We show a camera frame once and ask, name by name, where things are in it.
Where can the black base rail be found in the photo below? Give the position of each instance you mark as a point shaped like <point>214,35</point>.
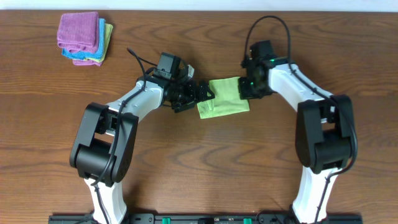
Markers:
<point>148,218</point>

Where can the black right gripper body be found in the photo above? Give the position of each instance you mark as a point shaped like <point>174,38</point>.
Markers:
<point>245,88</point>

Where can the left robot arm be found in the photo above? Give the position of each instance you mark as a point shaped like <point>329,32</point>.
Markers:
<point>104,144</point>

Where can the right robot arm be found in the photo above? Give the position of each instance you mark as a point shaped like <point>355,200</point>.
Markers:
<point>324,134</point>

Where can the folded blue cloth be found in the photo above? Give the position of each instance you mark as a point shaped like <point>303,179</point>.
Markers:
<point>100,51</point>

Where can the folded purple cloth at bottom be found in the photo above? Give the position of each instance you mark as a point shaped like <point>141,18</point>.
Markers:
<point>86,63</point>

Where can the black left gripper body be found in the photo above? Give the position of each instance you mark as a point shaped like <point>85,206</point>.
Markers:
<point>196,93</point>

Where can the folded yellow-green cloth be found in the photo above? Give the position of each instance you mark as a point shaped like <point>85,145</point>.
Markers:
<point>107,36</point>

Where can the green microfiber cloth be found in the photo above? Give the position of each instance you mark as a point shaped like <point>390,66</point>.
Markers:
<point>226,102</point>

